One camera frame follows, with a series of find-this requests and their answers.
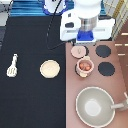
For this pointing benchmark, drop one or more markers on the white gripper body blue ring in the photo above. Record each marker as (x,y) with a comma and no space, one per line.
(84,31)

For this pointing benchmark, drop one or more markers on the pink pot lid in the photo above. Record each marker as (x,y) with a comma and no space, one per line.
(78,51)

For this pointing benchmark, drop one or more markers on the cream round plate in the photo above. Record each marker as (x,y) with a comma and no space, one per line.
(50,68)

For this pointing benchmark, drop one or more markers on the cream slotted spatula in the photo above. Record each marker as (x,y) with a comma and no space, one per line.
(12,69)

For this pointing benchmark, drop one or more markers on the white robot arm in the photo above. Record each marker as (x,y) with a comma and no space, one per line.
(83,8)

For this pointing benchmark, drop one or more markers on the black burner top left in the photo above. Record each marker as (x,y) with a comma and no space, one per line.
(86,52)

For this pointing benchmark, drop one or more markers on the black burner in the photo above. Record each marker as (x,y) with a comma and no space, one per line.
(103,51)
(106,69)
(86,52)

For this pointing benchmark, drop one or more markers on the black burner top right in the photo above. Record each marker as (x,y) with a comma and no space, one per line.
(103,51)

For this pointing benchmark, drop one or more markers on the pink stove top board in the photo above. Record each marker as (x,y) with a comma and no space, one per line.
(114,84)

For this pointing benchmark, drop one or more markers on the black burner bottom right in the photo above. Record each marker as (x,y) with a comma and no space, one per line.
(106,69)

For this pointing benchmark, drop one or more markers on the black table mat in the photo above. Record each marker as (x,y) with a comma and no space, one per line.
(29,100)

